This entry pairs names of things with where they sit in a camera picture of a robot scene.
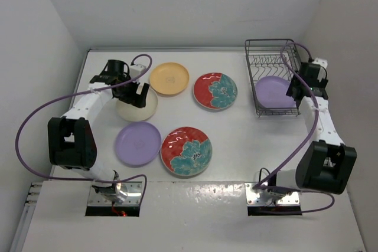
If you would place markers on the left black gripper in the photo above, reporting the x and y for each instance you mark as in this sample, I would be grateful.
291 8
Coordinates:
137 100

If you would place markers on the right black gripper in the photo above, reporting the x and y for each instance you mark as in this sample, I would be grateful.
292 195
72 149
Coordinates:
293 83

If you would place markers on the cream plate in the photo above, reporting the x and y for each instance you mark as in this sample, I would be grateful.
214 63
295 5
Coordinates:
131 113

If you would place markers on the purple plate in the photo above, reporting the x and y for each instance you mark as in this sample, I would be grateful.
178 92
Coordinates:
271 93
137 144

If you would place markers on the yellow plate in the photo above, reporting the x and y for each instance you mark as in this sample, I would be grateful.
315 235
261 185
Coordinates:
169 78

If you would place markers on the wire dish rack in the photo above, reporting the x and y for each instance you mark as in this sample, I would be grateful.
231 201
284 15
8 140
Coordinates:
271 57

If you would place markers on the red floral plate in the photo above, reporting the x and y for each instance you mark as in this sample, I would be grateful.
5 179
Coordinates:
186 152
215 91

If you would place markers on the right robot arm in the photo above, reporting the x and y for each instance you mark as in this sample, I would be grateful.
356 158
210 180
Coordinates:
328 162

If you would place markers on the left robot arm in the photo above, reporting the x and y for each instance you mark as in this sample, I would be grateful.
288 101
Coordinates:
70 139

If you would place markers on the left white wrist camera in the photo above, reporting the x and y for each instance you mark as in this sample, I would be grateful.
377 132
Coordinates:
136 70

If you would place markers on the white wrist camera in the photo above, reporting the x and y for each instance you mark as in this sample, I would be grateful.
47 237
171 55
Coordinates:
321 62
136 70

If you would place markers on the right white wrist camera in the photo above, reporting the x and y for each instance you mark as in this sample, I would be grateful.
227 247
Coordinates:
321 62

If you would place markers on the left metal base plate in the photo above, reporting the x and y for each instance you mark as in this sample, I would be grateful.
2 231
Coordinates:
133 196

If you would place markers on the metal base plate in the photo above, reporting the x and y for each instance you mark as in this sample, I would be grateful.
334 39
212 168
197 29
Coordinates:
133 196
269 197

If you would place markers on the black cable red tip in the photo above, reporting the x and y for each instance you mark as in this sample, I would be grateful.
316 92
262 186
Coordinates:
117 212

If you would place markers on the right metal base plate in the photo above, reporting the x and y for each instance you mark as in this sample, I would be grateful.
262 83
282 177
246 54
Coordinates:
269 197

